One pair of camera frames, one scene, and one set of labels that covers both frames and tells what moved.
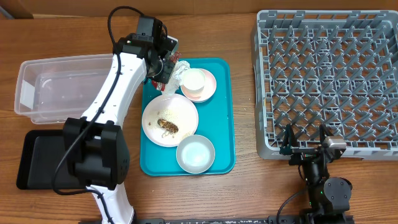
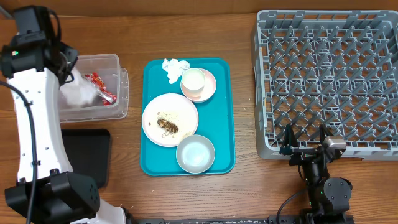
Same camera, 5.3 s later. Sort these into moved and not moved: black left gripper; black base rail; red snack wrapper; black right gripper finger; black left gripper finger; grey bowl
Moved: red snack wrapper; black left gripper
Not moved: grey bowl; black right gripper finger; black left gripper finger; black base rail
